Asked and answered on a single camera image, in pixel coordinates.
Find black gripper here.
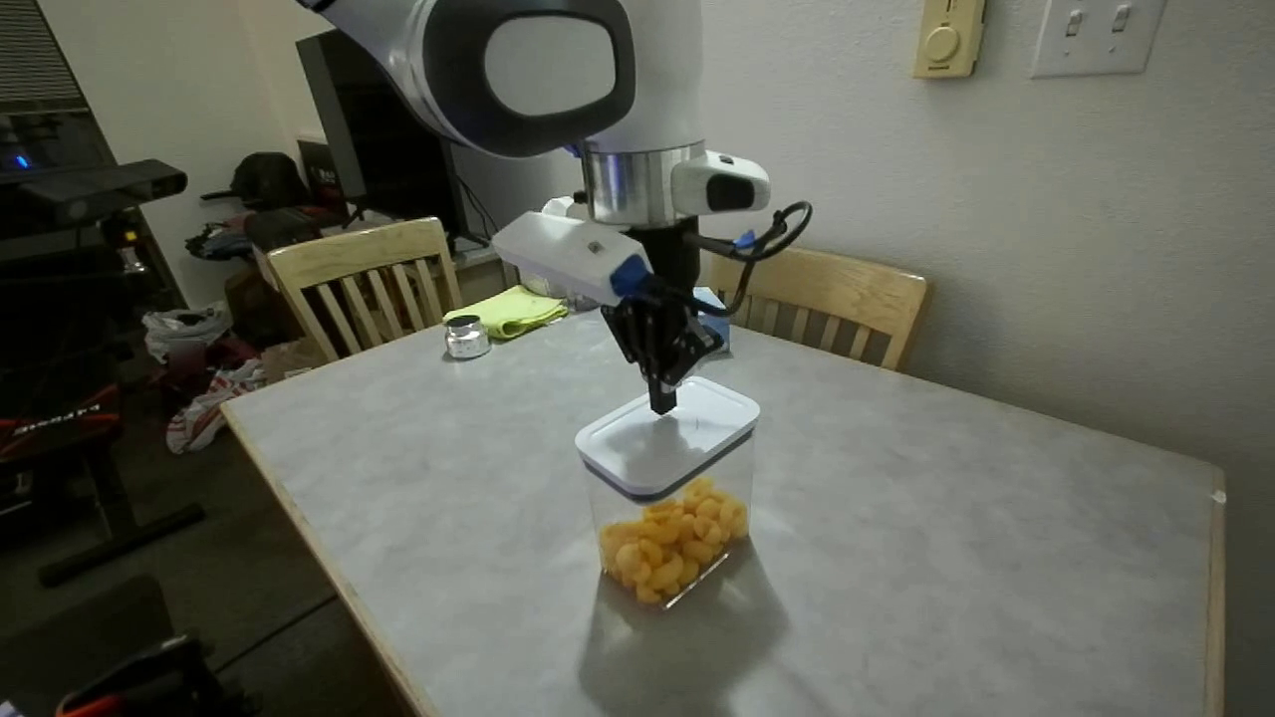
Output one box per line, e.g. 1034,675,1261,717
609,217,728,420

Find white rectangular container lid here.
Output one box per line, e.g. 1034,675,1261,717
571,373,765,503

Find lime green cloth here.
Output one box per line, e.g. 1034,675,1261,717
444,283,575,347

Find wooden slat-back chair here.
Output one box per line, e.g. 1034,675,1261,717
253,210,468,368
700,242,934,373

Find yellow puffed snacks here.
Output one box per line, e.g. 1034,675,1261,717
593,473,752,611

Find black flat screen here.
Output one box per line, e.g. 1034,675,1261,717
291,23,471,242

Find pile of clothes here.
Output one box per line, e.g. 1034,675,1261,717
141,304,277,459

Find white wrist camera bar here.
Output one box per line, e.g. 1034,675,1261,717
490,210,656,320

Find black camera cable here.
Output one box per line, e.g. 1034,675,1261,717
694,195,817,323

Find beige wall thermostat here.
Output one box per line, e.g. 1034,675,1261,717
911,0,992,85

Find white light switch plate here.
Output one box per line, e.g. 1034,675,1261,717
1027,0,1173,80

